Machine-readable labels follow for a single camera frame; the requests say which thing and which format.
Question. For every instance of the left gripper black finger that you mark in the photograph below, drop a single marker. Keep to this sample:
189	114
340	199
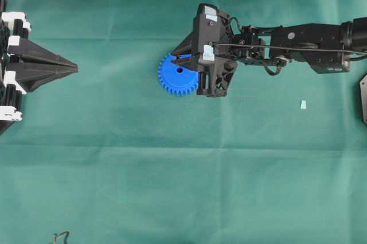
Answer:
30	51
27	77

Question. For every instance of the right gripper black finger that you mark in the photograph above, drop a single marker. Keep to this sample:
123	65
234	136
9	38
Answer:
185	47
186	61

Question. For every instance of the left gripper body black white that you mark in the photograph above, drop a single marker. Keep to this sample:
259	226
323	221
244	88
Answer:
14	27

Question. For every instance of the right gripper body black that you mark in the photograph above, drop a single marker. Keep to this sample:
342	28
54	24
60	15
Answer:
212	59

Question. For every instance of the blue plastic gear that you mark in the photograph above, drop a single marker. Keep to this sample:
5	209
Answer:
176	80

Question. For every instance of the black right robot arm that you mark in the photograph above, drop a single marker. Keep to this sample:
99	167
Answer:
325	48

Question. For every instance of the pale tape scrap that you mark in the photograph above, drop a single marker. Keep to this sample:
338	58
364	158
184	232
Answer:
303	105

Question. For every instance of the green table cloth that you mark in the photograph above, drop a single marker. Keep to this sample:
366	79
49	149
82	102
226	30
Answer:
111	157

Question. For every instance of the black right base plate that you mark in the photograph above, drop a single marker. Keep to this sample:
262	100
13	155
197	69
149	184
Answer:
363	95

